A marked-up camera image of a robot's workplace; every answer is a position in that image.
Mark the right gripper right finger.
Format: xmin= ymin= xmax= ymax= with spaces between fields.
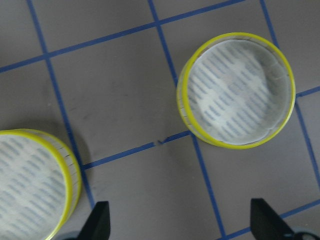
xmin=250 ymin=198 xmax=294 ymax=240

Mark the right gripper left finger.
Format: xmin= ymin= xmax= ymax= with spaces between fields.
xmin=77 ymin=201 xmax=111 ymax=240

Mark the yellow bamboo steamer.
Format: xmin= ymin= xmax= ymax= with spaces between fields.
xmin=0 ymin=128 xmax=82 ymax=240
xmin=176 ymin=32 xmax=296 ymax=150

